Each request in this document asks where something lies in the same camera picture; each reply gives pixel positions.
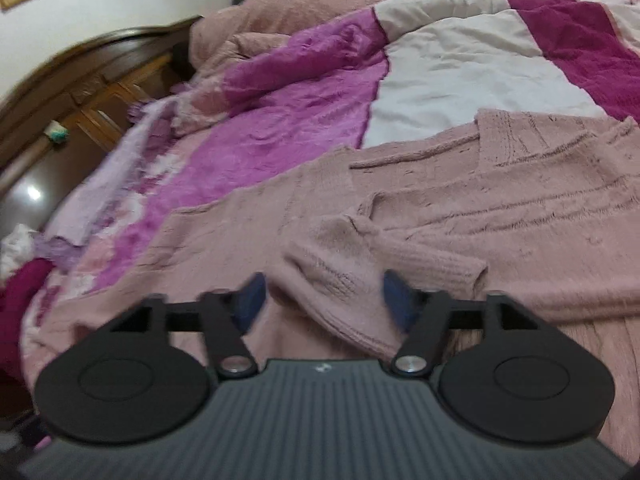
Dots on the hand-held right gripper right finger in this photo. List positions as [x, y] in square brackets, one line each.
[397, 300]

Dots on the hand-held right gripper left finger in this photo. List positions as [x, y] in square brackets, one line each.
[250, 300]

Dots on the pink knitted cardigan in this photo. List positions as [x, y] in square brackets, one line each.
[450, 210]

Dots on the dark magenta cloth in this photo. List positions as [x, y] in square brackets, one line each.
[17, 310]

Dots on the white crumpled cloth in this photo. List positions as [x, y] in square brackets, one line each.
[15, 252]

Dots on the small teal white object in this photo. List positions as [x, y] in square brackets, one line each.
[56, 132]

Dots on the dark wooden headboard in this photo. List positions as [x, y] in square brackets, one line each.
[85, 95]

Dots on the pink fuzzy blanket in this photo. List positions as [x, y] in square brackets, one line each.
[325, 5]

